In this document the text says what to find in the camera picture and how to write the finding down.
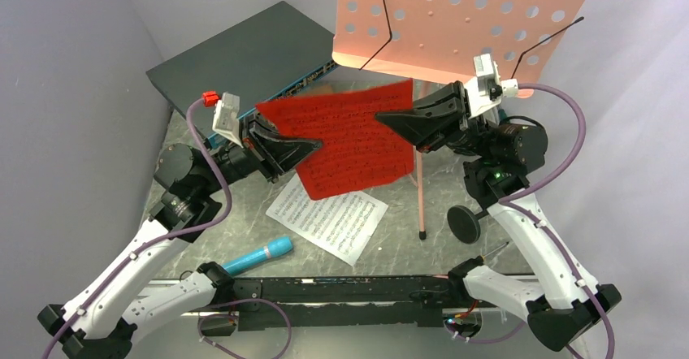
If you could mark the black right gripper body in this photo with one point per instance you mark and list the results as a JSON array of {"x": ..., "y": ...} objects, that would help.
[{"x": 455, "y": 127}]

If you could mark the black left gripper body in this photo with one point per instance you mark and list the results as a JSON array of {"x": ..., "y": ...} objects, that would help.
[{"x": 263, "y": 155}]

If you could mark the red sheet music booklet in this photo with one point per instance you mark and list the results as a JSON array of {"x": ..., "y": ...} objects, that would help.
[{"x": 357, "y": 152}]

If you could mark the pink music stand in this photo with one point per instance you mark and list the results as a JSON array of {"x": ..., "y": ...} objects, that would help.
[{"x": 436, "y": 40}]

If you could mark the white sheet music paper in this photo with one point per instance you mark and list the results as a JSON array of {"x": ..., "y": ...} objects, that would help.
[{"x": 341, "y": 225}]

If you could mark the black round disc stand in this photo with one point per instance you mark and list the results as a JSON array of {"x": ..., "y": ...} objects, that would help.
[{"x": 465, "y": 224}]

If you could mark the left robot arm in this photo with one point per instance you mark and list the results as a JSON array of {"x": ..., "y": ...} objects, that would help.
[{"x": 109, "y": 317}]

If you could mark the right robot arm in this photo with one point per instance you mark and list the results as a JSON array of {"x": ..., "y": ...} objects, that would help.
[{"x": 566, "y": 299}]

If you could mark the blue cylindrical tube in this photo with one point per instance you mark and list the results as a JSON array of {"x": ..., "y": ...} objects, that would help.
[{"x": 273, "y": 249}]

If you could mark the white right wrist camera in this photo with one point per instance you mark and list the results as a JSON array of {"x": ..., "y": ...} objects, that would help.
[{"x": 486, "y": 89}]

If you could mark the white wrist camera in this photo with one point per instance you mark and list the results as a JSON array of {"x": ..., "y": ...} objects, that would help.
[
  {"x": 226, "y": 126},
  {"x": 486, "y": 89}
]

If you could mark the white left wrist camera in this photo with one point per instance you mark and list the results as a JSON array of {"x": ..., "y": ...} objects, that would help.
[{"x": 226, "y": 126}]

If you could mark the dark grey network switch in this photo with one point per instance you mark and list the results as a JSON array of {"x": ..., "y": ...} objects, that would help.
[{"x": 275, "y": 53}]

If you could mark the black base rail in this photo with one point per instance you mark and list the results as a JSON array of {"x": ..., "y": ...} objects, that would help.
[{"x": 340, "y": 301}]

